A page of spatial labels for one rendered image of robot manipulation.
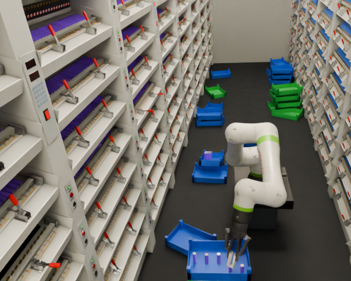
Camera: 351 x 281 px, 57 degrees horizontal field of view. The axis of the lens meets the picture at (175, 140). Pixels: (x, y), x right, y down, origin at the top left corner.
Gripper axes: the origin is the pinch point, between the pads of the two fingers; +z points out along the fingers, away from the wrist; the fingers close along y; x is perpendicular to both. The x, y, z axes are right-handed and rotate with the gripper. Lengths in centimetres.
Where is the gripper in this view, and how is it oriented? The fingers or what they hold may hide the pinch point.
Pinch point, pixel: (232, 260)
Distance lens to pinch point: 166.5
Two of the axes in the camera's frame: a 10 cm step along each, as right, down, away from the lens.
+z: -1.6, 9.7, 1.6
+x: -5.5, 0.4, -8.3
